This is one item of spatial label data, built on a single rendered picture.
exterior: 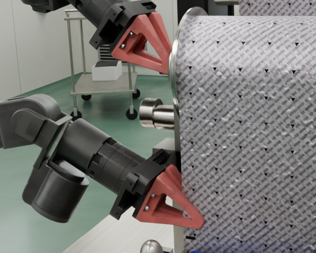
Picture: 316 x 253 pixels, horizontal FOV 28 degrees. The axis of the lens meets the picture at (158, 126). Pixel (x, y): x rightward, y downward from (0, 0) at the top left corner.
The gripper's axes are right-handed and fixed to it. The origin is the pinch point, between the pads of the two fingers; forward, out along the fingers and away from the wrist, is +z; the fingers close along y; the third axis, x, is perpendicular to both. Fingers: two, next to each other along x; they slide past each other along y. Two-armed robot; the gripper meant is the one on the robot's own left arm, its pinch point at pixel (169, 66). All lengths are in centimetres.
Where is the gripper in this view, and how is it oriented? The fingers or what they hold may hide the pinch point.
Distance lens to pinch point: 81.8
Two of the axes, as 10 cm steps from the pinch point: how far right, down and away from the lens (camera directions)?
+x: 5.4, -7.0, -4.7
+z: 7.1, 6.8, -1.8
